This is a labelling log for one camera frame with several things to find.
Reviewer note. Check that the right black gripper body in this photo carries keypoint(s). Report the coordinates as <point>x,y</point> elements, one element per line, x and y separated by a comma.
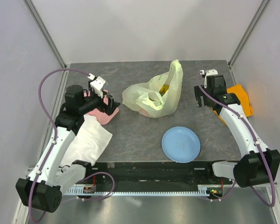
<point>200,96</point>

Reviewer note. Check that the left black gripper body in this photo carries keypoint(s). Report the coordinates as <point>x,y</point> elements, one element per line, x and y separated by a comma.
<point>106,104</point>

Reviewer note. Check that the pale green plastic bag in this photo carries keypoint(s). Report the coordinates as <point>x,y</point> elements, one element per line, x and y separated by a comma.
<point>145,98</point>

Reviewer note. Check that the yellow fake lemon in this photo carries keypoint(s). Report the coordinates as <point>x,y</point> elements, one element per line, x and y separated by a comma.
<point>164,89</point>

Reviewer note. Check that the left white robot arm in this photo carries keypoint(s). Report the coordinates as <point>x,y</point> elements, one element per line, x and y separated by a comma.
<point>48,181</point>

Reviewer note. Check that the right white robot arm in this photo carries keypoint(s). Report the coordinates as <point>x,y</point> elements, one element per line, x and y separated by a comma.
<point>258,164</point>

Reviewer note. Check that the pink cloth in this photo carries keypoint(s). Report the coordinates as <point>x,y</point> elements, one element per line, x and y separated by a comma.
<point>96,116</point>

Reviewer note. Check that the orange cloth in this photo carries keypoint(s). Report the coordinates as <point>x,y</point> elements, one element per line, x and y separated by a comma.
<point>242,95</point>

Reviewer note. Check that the white cloth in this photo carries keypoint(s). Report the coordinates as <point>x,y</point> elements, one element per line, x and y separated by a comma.
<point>89,143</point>

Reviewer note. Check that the blue plastic plate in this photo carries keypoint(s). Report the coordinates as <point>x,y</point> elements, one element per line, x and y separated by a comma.
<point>181,144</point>

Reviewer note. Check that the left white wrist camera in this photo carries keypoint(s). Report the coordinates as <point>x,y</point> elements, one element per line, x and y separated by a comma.
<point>97,84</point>

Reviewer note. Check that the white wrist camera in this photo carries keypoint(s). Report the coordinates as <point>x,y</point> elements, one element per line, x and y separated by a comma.
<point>206,73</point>
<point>97,84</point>

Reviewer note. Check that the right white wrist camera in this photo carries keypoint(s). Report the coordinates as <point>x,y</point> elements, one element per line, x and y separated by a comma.
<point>206,73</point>

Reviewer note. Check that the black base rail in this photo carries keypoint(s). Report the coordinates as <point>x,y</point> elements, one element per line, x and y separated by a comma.
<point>153,176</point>

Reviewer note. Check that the white slotted cable duct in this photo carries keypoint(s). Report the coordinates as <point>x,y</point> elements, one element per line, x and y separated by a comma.
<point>80,190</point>

